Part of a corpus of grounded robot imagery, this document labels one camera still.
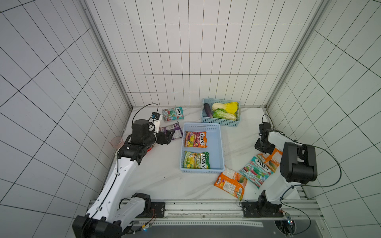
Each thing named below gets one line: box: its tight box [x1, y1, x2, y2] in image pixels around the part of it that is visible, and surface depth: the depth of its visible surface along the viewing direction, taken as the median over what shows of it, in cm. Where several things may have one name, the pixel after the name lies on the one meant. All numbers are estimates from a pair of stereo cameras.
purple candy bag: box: [158, 121, 183, 141], surface depth 106 cm
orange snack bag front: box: [214, 166, 248, 201], surface depth 82 cm
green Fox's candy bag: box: [183, 150, 211, 170], surface depth 90 cm
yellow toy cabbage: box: [211, 101, 239, 117], surface depth 111 cm
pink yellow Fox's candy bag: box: [184, 130, 208, 149], surface depth 100 cm
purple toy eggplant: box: [203, 103, 214, 119], surface depth 116 cm
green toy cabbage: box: [212, 108, 237, 121], surface depth 107 cm
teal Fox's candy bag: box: [162, 106, 185, 122], surface depth 115 cm
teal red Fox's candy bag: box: [239, 156, 274, 190], surface depth 85 cm
